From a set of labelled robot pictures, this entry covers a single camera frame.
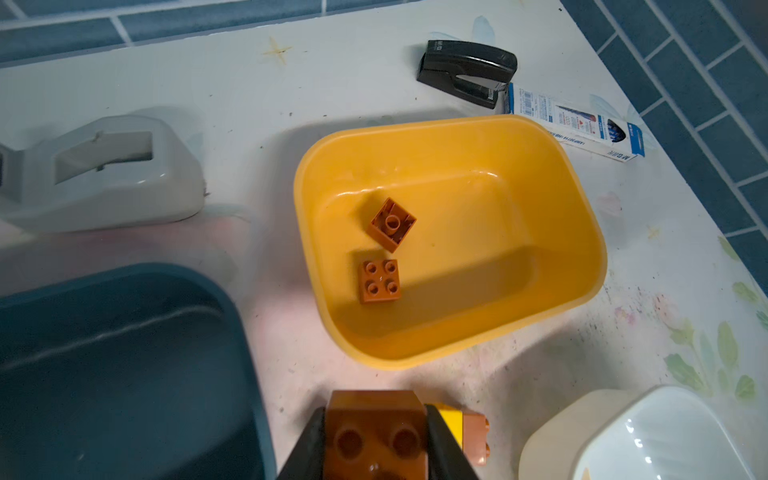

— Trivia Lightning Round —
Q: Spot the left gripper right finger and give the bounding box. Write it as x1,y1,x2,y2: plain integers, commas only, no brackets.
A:
426,404,478,480

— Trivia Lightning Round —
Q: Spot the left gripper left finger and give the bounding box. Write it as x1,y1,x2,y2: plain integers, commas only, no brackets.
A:
276,407,326,480

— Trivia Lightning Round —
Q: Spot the brown 2x2 lego brick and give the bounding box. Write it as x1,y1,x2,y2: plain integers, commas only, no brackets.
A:
358,259,402,304

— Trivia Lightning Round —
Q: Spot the brown upturned lego brick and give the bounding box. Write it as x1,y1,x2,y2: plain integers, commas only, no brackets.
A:
366,198,416,253

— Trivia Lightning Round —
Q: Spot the yellow brown stacked lego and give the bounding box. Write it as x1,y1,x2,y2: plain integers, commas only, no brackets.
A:
435,404,490,467

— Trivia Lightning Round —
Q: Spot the dark teal plastic bin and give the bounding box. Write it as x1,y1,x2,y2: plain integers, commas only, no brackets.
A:
1,263,277,479

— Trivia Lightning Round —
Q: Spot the white plastic bin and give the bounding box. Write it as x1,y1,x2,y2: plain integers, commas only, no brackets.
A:
518,386,754,479

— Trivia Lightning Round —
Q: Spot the yellow plastic bin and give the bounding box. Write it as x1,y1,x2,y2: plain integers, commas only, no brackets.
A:
293,115,607,370

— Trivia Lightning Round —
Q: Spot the grey tape dispenser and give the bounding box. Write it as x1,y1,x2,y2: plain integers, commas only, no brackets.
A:
1,115,205,234

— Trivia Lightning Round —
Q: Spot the black stapler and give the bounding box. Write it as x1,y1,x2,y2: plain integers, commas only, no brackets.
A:
417,40,518,110

